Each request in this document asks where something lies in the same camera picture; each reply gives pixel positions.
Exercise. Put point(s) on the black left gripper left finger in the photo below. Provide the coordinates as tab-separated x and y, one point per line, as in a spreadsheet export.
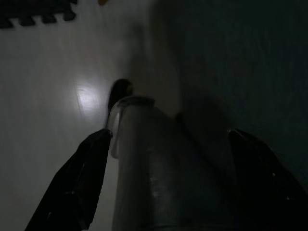
72	187

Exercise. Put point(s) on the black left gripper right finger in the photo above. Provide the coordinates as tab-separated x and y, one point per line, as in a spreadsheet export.
264	192

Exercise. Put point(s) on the black robot left foot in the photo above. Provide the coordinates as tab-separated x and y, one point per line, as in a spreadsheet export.
119	90

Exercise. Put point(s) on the black puzzle foam mat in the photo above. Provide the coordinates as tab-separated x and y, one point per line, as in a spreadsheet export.
36	7

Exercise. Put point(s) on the small orange object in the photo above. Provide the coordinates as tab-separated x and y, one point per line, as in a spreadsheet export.
103	2

